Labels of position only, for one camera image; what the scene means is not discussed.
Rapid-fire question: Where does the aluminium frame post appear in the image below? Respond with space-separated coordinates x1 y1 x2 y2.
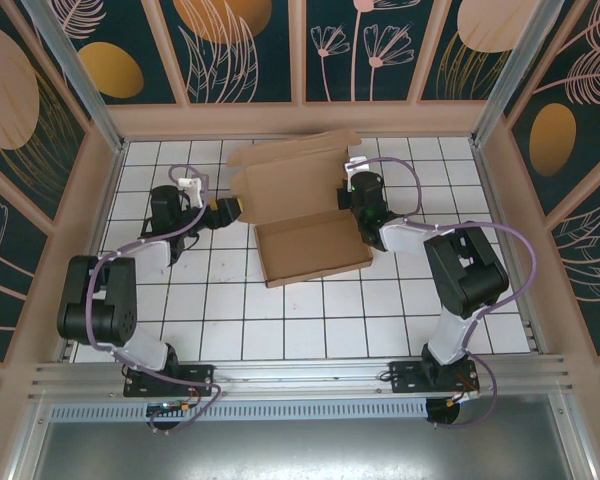
22 0 127 154
468 0 576 147

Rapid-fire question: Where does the brown cardboard paper box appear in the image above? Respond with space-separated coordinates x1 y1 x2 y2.
225 128 375 289

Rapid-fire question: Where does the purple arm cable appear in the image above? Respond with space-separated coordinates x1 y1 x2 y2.
87 163 222 437
364 156 538 430

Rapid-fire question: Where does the grey slotted cable duct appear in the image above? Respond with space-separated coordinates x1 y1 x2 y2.
49 399 429 422

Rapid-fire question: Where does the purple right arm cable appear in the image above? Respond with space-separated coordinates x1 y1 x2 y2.
364 156 538 430

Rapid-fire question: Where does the grey metal sheet panel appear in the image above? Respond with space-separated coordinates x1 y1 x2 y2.
9 419 596 480

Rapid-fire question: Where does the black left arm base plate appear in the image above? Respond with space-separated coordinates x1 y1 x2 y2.
123 363 216 399

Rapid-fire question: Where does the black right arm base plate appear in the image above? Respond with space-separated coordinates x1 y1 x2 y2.
388 359 481 397

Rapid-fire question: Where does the aluminium mounting rail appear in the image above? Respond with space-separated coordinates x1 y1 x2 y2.
27 353 576 401

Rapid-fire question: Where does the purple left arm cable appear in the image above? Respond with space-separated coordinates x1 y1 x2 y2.
87 163 222 437

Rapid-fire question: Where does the small green circuit board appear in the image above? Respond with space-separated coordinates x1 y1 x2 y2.
147 399 191 416

